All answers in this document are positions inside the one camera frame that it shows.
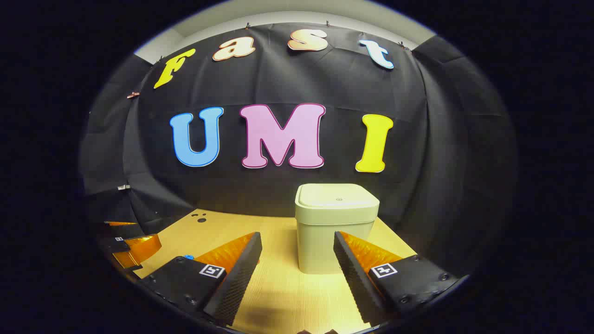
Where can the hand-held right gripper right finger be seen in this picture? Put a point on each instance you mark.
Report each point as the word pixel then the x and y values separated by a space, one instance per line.
pixel 355 278

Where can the black backdrop cloth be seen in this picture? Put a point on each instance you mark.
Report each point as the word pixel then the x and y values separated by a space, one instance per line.
pixel 348 83

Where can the small copper cloth clip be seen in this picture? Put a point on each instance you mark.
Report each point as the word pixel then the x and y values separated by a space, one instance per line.
pixel 133 94

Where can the pale green desktop garbage bin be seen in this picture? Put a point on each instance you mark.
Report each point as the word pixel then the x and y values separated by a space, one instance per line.
pixel 334 222

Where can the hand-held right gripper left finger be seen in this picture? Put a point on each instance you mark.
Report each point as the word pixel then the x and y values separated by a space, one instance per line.
pixel 236 278

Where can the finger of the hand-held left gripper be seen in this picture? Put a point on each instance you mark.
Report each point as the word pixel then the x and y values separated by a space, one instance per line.
pixel 139 248
pixel 123 230

